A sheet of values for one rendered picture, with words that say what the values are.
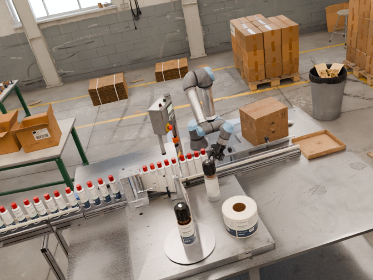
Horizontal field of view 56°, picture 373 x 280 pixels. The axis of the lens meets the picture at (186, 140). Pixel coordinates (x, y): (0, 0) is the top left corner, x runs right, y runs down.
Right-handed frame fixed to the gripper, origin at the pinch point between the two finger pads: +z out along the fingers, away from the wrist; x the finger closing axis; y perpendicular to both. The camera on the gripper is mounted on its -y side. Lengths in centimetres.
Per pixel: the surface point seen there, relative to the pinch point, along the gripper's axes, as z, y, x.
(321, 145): -35, 2, 81
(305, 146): -29, -3, 71
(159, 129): -19.0, -0.8, -45.5
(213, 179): -8.0, 32.5, -11.6
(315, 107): -23, -160, 193
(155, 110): -32, -1, -52
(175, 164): 3.2, 2.8, -27.2
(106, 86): 96, -392, -43
